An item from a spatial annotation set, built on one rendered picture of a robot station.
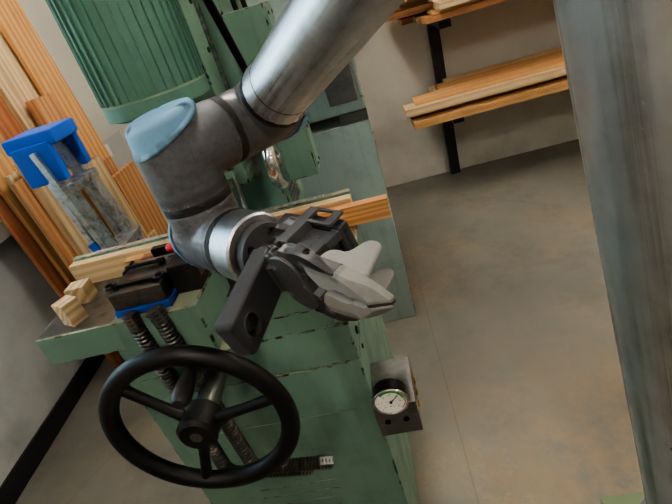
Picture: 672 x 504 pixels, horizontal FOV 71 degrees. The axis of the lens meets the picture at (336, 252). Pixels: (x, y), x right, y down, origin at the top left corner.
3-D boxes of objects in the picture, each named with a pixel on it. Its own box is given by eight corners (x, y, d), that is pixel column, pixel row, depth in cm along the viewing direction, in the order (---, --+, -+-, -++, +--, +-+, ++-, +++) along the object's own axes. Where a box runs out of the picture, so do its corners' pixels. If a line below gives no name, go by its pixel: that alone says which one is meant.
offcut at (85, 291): (91, 302, 91) (81, 287, 89) (73, 306, 92) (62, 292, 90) (98, 291, 94) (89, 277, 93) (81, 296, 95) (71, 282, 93)
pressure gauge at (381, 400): (379, 425, 84) (369, 393, 80) (378, 408, 87) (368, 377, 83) (414, 419, 83) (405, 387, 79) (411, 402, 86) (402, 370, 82)
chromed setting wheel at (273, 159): (274, 200, 95) (253, 142, 89) (281, 178, 105) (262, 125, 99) (288, 197, 94) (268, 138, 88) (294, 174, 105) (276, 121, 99)
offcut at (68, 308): (74, 327, 84) (60, 307, 82) (64, 325, 86) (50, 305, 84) (89, 315, 87) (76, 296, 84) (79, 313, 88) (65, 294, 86)
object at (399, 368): (382, 438, 90) (372, 410, 86) (378, 389, 100) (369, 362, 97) (425, 430, 89) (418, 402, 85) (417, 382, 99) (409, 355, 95)
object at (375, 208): (133, 278, 95) (124, 262, 93) (137, 273, 97) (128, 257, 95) (391, 217, 88) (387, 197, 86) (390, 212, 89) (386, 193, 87)
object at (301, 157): (279, 184, 102) (260, 131, 96) (282, 172, 108) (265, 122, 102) (320, 173, 100) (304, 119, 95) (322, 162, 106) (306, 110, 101)
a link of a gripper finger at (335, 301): (423, 264, 42) (350, 248, 48) (385, 312, 39) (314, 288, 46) (433, 288, 43) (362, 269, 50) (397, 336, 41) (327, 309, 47)
